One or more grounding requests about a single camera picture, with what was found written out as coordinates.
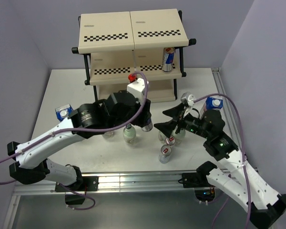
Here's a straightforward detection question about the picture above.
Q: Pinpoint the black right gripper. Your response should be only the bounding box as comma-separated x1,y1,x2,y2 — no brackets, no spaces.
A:
153,102,211,139

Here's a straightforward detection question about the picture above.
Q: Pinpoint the blue silver energy drink can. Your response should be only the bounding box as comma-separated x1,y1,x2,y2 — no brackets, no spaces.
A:
162,47,175,73
141,118,153,132

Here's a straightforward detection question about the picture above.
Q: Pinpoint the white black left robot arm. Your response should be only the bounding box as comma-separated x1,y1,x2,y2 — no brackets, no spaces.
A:
8,90,151,190

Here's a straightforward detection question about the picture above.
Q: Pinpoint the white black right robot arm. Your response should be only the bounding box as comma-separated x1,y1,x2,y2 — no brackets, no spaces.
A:
154,104,286,229

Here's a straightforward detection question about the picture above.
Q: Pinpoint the beige three-tier shelf rack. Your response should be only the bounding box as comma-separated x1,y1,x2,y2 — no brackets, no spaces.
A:
72,9,196,102

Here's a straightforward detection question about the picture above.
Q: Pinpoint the clear glass bottle green cap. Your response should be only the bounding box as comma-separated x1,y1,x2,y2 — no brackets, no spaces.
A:
172,129,185,145
102,131,114,139
158,131,167,142
123,124,136,144

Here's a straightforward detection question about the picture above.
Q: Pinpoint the blue purple berry juice carton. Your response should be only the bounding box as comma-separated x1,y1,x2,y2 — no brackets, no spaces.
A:
200,95,223,117

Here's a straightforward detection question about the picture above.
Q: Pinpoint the blue Fontana juice carton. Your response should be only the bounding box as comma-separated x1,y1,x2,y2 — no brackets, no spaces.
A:
55,104,73,122

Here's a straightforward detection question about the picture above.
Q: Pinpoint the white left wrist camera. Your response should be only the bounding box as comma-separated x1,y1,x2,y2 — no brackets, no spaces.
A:
127,73,145,103

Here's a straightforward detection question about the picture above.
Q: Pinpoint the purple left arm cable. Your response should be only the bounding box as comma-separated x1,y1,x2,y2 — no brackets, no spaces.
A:
0,71,149,186

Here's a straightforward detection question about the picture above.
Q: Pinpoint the aluminium mounting rail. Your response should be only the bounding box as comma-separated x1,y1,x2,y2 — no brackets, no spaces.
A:
13,170,260,196

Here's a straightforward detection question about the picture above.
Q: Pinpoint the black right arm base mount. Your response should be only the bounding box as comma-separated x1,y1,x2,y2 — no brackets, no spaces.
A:
178,172,216,202

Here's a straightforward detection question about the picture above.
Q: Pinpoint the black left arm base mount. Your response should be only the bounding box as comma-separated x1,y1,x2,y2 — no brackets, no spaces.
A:
54,176,99,210

